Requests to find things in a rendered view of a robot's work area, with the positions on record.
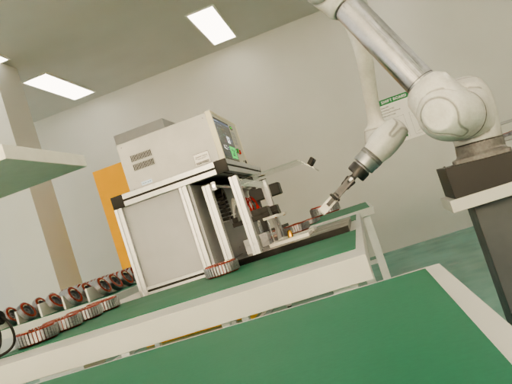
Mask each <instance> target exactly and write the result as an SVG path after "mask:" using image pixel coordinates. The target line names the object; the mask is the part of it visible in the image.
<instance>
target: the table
mask: <svg viewBox="0 0 512 384"><path fill-rule="evenodd" d="M134 281H136V279H135V276H134V273H133V269H132V267H128V268H126V269H124V270H119V271H116V272H115V273H112V274H107V275H104V276H102V277H98V278H94V279H93V280H90V281H87V282H84V283H82V284H76V285H75V286H74V287H68V288H66V289H64V290H61V291H60V292H59V295H57V294H56V293H50V294H49V295H48V296H47V297H46V300H45V299H43V298H40V297H37V298H36V299H35V300H34V301H33V302H32V305H30V304H29V303H26V302H22V303H21V304H20V305H19V306H18V307H17V310H16V309H15V308H13V307H7V308H6V309H5V310H4V311H3V312H4V313H5V316H6V319H7V320H9V321H10V323H11V324H12V326H13V328H14V332H15V335H16V334H20V333H21V332H24V331H28V330H31V329H32V328H33V329H34V328H37V327H38V326H41V325H42V324H43V323H45V322H48V321H51V320H53V319H56V318H61V317H63V316H64V315H66V314H67V313H69V312H72V311H75V310H77V309H81V308H84V307H86V305H89V304H91V303H93V302H97V301H99V300H100V301H101V300H103V299H106V298H108V297H112V296H118V297H119V300H122V299H124V298H126V297H128V296H131V295H133V294H134V293H138V292H139V288H138V286H137V283H134ZM123 285H126V286H127V287H124V288H123ZM91 286H94V288H95V289H96V290H97V291H98V292H99V293H100V294H102V295H104V296H102V297H101V298H98V299H95V300H93V301H90V302H88V301H86V302H83V297H82V296H84V297H85V298H86V299H87V296H86V293H85V289H87V288H89V287H91ZM111 288H112V289H114V290H117V291H115V292H113V293H111V292H112V289H111ZM122 288H123V289H122ZM60 296H65V298H66V300H67V301H69V303H71V304H73V305H74V306H73V307H71V308H69V309H64V306H63V304H62V300H61V297H60ZM42 302H46V304H47V305H48V306H49V307H51V308H53V309H55V310H59V311H57V312H54V313H51V314H49V315H46V316H44V317H41V316H40V317H37V318H35V317H36V316H37V312H39V313H40V311H39V309H38V306H37V304H40V303H42ZM14 312H17V313H18V314H19V316H20V317H22V318H23V319H25V320H28V321H27V322H24V323H22V324H19V325H18V323H17V319H16V317H15V313H14ZM29 313H30V314H29ZM29 320H30V321H29ZM1 333H2V340H4V339H7V338H11V337H13V334H12V332H11V329H10V327H8V328H4V329H2V330H1ZM135 351H137V350H133V351H130V352H128V353H124V354H121V355H120V356H118V357H117V358H115V359H114V360H116V359H120V358H122V357H127V356H129V355H132V354H134V352H135Z"/></svg>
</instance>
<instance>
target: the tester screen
mask: <svg viewBox="0 0 512 384"><path fill-rule="evenodd" d="M213 121H214V123H215V126H216V130H217V133H218V135H219V140H220V142H221V145H222V149H223V151H226V152H230V153H231V150H230V148H229V147H230V146H231V147H233V148H235V147H234V145H232V144H230V143H228V140H227V138H226V137H227V136H228V137H230V138H232V137H231V134H230V132H229V128H228V126H227V125H225V124H224V123H221V122H219V121H218V120H215V119H213ZM223 144H226V145H227V147H228V150H225V148H224V145H223ZM231 154H232V153H231ZM225 157H226V158H231V159H235V160H238V159H236V158H233V157H232V156H228V155H225ZM238 161H239V160H238Z"/></svg>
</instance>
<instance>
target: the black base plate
mask: <svg viewBox="0 0 512 384"><path fill-rule="evenodd" d="M350 226H351V218H350V217H347V218H345V219H341V220H338V221H336V222H332V223H329V224H326V225H323V226H319V227H317V229H316V230H315V231H313V232H312V234H311V235H309V236H306V237H304V238H300V239H297V240H294V241H291V242H287V243H285V244H282V245H278V246H275V247H272V248H270V246H269V245H267V246H264V247H263V249H262V251H263V252H262V253H260V254H256V255H253V254H247V252H244V253H242V254H240V255H239V256H237V257H235V259H236V258H238V262H239V265H240V266H242V265H245V264H249V263H251V262H254V261H259V260H261V259H264V258H268V257H270V256H274V255H276V254H280V253H283V252H285V251H290V250H293V249H295V248H299V247H302V246H305V245H309V244H312V243H314V242H319V241H321V240H324V239H327V238H330V237H334V236H336V235H340V234H343V233H345V232H349V231H350Z"/></svg>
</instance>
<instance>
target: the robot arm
mask: <svg viewBox="0 0 512 384"><path fill-rule="evenodd" d="M307 1H308V2H309V3H311V4H313V5H314V6H315V7H316V8H317V9H318V10H320V11H321V12H323V13H324V14H326V15H327V16H328V17H329V18H330V19H332V20H336V21H340V22H341V23H342V24H343V25H344V27H345V30H346V31H347V35H348V36H349V38H350V41H351V44H352V47H353V49H354V54H355V57H356V61H357V68H358V72H359V76H360V84H361V88H362V92H363V99H364V103H365V107H366V116H367V126H366V129H365V130H364V134H365V144H366V145H365V146H364V147H363V148H362V149H361V150H360V152H359V153H358V154H357V155H356V156H355V158H354V159H355V160H356V161H355V162H353V163H352V164H351V165H350V166H349V167H348V169H349V170H350V171H351V172H352V173H353V174H352V175H349V176H347V177H346V178H345V179H344V181H343V182H342V183H341V186H340V187H339V188H338V189H337V190H336V191H335V192H334V193H332V194H330V197H329V198H328V199H327V200H326V201H325V202H324V203H323V204H322V206H321V207H320V208H319V209H318V211H319V212H320V213H322V214H323V215H325V214H326V213H327V212H328V211H329V210H330V209H331V208H332V207H333V205H334V204H335V203H336V202H337V201H340V197H341V195H342V194H343V193H344V192H345V191H346V190H349V189H350V187H351V186H353V185H354V184H355V183H356V182H355V180H356V178H359V179H360V180H361V181H364V180H365V179H366V178H367V177H368V176H369V172H370V173H371V174H372V173H373V172H374V171H375V170H376V169H377V168H378V167H379V166H380V165H381V164H382V163H383V162H384V161H385V160H386V159H388V158H390V157H391V156H392V155H393V154H394V153H395V152H396V151H397V150H398V148H399V147H400V146H401V144H402V143H403V142H404V141H405V138H406V136H407V135H408V129H407V127H406V126H405V125H404V124H403V122H401V121H400V120H397V119H395V118H391V119H389V120H387V121H384V119H383V117H382V113H381V110H380V106H379V98H378V91H377V86H376V74H375V68H374V62H373V57H374V58H375V59H376V60H377V62H378V63H379V64H380V65H381V66H382V67H383V68H384V69H385V70H386V71H387V72H388V73H389V74H390V75H391V76H392V77H393V78H394V79H395V80H396V81H397V82H398V83H399V84H400V85H401V86H402V88H403V89H404V90H405V91H406V92H407V93H408V107H409V108H410V110H411V112H412V113H413V114H414V116H415V117H416V119H417V120H418V124H419V126H420V128H421V129H422V130H423V131H424V132H425V133H426V134H427V135H428V136H430V137H431V138H433V139H436V140H440V141H445V142H453V144H454V147H455V150H456V160H454V161H453V162H452V163H453V165H460V164H463V163H466V162H471V161H475V160H478V159H481V158H487V157H490V156H493V155H499V154H502V153H505V152H511V151H512V148H511V147H510V146H507V145H506V142H505V141H504V137H503V134H502V131H501V122H500V118H499V115H498V109H497V107H496V104H495V101H494V97H493V95H492V93H491V89H490V88H489V87H488V86H487V85H486V83H485V82H484V81H483V80H482V79H480V78H479V77H476V76H474V75H467V76H463V77H460V78H456V79H454V78H453V77H451V76H450V75H449V74H448V73H446V72H441V71H433V70H432V69H431V68H430V67H429V66H428V65H427V64H426V63H425V62H424V61H423V60H422V59H421V58H420V57H419V56H418V55H417V54H416V53H415V52H414V51H413V50H412V49H411V48H410V47H409V46H408V45H407V44H406V43H405V42H404V41H403V40H402V39H401V38H400V37H399V36H398V35H397V34H396V33H395V31H394V30H393V29H392V28H391V27H390V26H389V25H388V24H387V23H386V22H385V21H384V20H383V19H382V18H381V17H380V16H379V15H378V14H377V13H376V12H375V11H374V10H373V9H372V8H371V7H370V6H369V5H368V2H367V0H307Z"/></svg>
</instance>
